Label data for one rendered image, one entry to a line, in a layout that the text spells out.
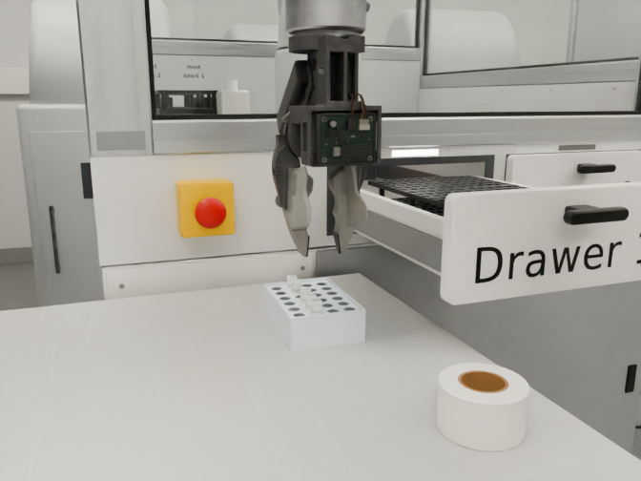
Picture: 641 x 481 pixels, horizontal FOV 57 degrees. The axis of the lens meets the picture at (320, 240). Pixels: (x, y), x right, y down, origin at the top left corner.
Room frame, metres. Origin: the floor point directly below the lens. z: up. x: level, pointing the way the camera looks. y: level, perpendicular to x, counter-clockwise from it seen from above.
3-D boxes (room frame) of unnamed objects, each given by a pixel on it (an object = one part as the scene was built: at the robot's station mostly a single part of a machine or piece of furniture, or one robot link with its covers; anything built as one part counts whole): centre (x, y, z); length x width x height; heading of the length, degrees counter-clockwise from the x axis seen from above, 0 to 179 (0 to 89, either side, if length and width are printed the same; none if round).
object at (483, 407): (0.43, -0.13, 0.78); 0.07 x 0.07 x 0.04
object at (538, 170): (1.02, -0.45, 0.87); 0.29 x 0.02 x 0.11; 110
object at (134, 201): (1.38, -0.02, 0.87); 1.02 x 0.95 x 0.14; 110
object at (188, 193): (0.78, 0.15, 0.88); 0.07 x 0.05 x 0.07; 110
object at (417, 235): (0.81, -0.19, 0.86); 0.40 x 0.26 x 0.06; 20
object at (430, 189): (0.80, -0.19, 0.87); 0.22 x 0.18 x 0.06; 20
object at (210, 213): (0.75, 0.14, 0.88); 0.04 x 0.03 x 0.04; 110
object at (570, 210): (0.58, -0.27, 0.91); 0.07 x 0.04 x 0.01; 110
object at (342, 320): (0.64, 0.01, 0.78); 0.12 x 0.08 x 0.04; 19
